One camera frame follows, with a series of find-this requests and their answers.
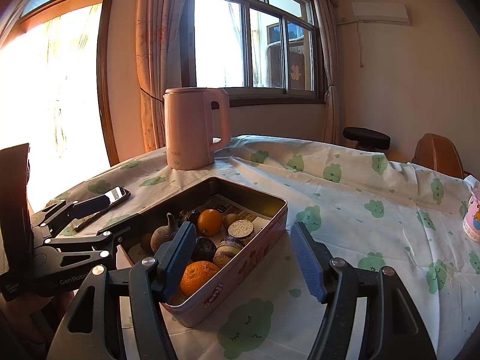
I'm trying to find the black smartphone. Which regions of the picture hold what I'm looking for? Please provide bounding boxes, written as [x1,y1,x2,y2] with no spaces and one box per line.
[70,186,131,233]

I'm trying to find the white air conditioner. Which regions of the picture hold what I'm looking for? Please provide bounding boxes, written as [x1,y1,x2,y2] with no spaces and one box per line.
[352,2,411,26]

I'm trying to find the cloud pattern tablecloth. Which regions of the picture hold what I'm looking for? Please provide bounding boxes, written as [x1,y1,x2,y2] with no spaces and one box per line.
[45,134,480,360]

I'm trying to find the pink metal tin box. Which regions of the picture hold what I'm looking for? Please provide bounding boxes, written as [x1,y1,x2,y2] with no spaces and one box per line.
[120,177,287,328]

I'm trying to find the dark water chestnut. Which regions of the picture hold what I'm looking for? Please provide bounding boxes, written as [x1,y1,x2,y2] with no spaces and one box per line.
[190,236,216,262]

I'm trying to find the window with dark frame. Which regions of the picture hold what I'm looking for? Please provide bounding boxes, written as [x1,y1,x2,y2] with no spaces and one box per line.
[181,0,326,107]

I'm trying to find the large orange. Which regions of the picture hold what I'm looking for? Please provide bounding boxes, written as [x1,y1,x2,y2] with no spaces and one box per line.
[180,261,220,297]

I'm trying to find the brown longan fruit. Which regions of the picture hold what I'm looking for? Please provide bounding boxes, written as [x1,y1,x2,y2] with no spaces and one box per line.
[140,232,152,254]

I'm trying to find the brown water chestnut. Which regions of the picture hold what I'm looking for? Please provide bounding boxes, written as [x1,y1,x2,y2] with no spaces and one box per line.
[180,210,200,225]

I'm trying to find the brown leather armchair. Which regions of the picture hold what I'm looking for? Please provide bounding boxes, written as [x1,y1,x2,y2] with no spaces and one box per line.
[412,133,470,179]

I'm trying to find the dark round stool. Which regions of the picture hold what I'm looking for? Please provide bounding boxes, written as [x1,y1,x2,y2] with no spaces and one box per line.
[343,127,391,152]

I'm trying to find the pink curtain left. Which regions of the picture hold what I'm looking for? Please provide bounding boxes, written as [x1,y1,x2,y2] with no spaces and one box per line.
[135,0,185,152]

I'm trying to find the small brown longan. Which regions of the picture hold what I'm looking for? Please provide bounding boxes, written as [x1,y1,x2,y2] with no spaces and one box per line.
[223,214,239,230]

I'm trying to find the beige curtain right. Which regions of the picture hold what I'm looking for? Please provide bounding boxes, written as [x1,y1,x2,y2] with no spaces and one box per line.
[314,0,339,144]

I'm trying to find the pink electric kettle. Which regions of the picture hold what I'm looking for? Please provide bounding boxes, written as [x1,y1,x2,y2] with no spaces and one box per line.
[163,87,231,171]

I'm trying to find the small orange kumquat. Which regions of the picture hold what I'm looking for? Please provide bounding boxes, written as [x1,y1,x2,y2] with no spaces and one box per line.
[197,209,223,236]

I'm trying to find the pink cartoon cup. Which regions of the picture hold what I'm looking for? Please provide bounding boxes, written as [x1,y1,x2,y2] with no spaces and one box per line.
[463,189,480,243]

